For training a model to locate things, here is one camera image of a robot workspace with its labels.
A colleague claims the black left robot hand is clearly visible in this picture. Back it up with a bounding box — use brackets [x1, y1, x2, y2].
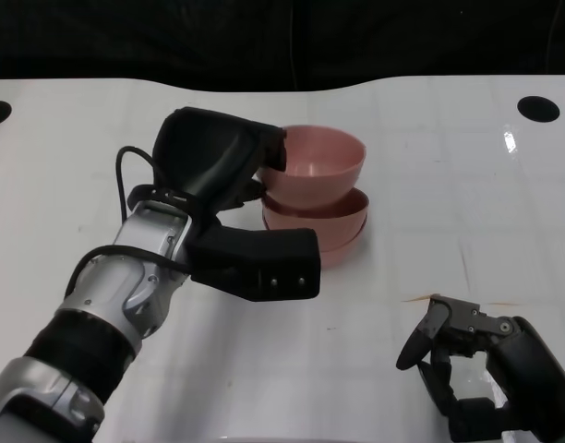
[150, 106, 289, 226]

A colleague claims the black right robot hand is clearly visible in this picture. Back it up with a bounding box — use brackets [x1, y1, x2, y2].
[396, 294, 565, 443]

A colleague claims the pink plastic bowl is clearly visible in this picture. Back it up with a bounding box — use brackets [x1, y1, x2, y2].
[262, 186, 371, 233]
[257, 124, 367, 211]
[263, 214, 369, 268]

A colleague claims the black backdrop cloth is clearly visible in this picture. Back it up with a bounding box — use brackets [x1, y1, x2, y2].
[0, 0, 565, 92]

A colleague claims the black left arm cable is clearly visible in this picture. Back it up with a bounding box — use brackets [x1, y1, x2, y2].
[65, 144, 205, 299]

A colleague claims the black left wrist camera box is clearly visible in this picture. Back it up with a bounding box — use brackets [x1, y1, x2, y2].
[185, 226, 322, 303]

